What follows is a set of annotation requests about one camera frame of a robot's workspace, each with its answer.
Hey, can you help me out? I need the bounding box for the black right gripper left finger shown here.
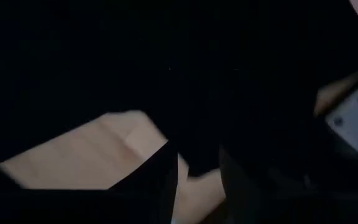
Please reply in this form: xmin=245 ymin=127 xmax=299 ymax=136
xmin=107 ymin=141 xmax=180 ymax=224

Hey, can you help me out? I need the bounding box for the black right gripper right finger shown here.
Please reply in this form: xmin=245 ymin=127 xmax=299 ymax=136
xmin=218 ymin=146 xmax=270 ymax=224

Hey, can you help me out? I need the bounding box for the silver metal mounting plate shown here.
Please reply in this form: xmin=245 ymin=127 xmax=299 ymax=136
xmin=324 ymin=86 xmax=358 ymax=153

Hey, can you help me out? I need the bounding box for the black garment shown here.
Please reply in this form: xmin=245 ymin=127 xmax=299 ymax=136
xmin=0 ymin=0 xmax=358 ymax=224

